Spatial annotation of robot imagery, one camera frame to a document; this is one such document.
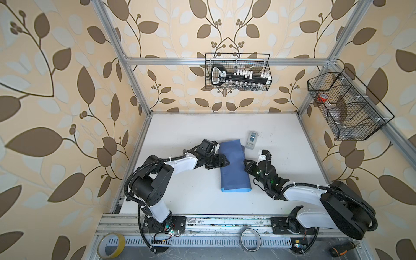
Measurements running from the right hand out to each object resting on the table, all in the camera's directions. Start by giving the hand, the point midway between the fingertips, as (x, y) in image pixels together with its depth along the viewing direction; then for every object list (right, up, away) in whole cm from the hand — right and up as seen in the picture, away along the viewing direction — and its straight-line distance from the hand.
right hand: (243, 161), depth 88 cm
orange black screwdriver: (+37, -32, -21) cm, 53 cm away
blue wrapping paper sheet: (-5, -8, -3) cm, 10 cm away
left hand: (-11, -1, +1) cm, 11 cm away
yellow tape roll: (-63, -30, -20) cm, 73 cm away
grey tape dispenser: (+8, +11, +14) cm, 19 cm away
